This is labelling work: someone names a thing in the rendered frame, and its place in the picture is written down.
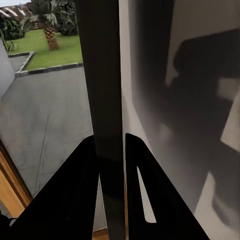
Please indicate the poster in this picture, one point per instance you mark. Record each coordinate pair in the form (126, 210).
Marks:
(99, 33)

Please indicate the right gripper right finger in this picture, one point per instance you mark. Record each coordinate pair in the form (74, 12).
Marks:
(174, 219)

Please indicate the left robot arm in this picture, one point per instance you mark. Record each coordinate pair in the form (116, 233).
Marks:
(5, 224)

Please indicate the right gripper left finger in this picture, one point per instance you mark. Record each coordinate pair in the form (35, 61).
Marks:
(65, 207)

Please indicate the door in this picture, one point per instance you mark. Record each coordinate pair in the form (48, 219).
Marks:
(44, 105)

